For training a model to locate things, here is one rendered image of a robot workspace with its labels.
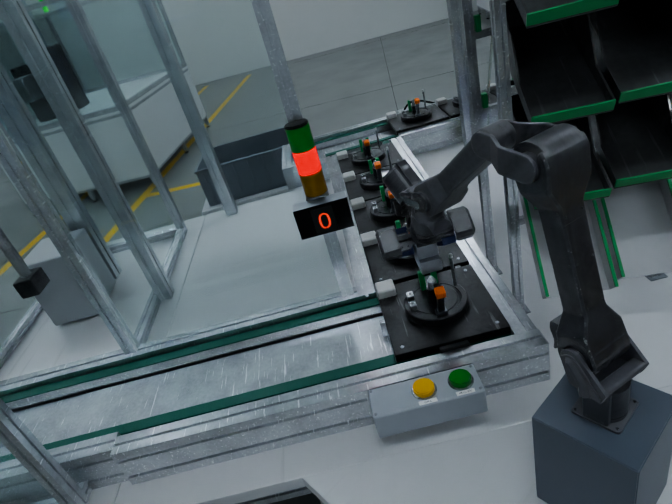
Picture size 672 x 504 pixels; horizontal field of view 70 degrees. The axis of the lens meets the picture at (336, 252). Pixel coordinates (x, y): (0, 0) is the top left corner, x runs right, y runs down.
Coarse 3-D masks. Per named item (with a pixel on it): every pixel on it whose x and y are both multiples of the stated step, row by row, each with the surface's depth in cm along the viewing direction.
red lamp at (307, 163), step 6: (312, 150) 98; (294, 156) 99; (300, 156) 98; (306, 156) 98; (312, 156) 98; (300, 162) 98; (306, 162) 98; (312, 162) 99; (318, 162) 100; (300, 168) 99; (306, 168) 99; (312, 168) 99; (318, 168) 100; (300, 174) 101; (306, 174) 100
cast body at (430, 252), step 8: (416, 248) 98; (424, 248) 98; (432, 248) 98; (416, 256) 101; (424, 256) 99; (432, 256) 99; (424, 264) 98; (432, 264) 99; (440, 264) 99; (424, 272) 99
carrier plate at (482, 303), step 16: (448, 272) 117; (464, 272) 116; (400, 288) 117; (464, 288) 111; (480, 288) 109; (384, 304) 113; (400, 304) 112; (480, 304) 105; (496, 304) 104; (400, 320) 107; (464, 320) 102; (480, 320) 101; (496, 320) 99; (400, 336) 103; (416, 336) 101; (432, 336) 100; (448, 336) 99; (464, 336) 98; (480, 336) 98; (496, 336) 98; (400, 352) 99; (416, 352) 98; (432, 352) 99
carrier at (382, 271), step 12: (396, 228) 132; (372, 240) 136; (372, 252) 133; (444, 252) 125; (456, 252) 123; (372, 264) 128; (384, 264) 127; (396, 264) 126; (408, 264) 124; (444, 264) 120; (456, 264) 119; (468, 264) 120; (372, 276) 124; (384, 276) 122; (396, 276) 121; (408, 276) 120
